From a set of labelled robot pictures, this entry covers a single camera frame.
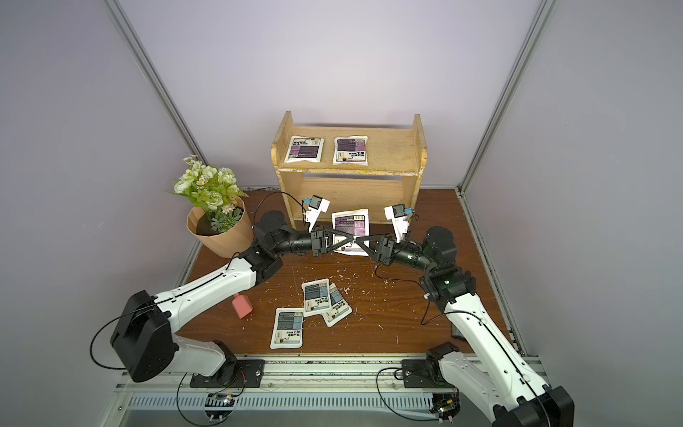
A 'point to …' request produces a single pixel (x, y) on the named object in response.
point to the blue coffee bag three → (287, 332)
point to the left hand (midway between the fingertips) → (351, 243)
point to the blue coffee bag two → (340, 308)
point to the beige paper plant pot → (229, 243)
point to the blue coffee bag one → (317, 297)
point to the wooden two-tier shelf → (391, 177)
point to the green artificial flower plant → (213, 190)
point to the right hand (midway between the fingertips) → (362, 234)
